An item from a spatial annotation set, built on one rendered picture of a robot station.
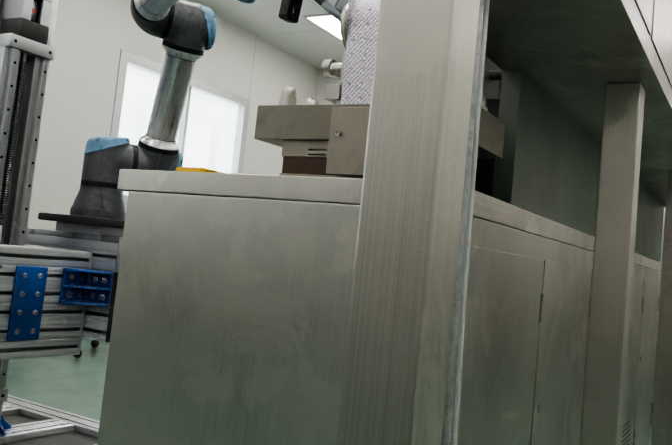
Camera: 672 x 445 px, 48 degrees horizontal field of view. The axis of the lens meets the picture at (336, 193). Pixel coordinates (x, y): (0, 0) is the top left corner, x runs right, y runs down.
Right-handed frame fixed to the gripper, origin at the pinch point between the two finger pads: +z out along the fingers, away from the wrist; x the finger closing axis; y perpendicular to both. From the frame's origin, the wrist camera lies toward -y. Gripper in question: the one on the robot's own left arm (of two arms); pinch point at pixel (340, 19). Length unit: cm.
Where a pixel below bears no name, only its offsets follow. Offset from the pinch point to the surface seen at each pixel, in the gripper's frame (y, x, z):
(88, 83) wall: -180, 242, -306
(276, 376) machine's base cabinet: -44, -31, 55
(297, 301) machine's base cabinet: -33, -31, 49
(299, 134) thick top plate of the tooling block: -16.5, -25.1, 25.8
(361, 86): -6.1, -5.4, 17.4
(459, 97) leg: 9, -79, 68
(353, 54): -2.7, -5.4, 11.4
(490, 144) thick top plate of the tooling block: 3, -16, 49
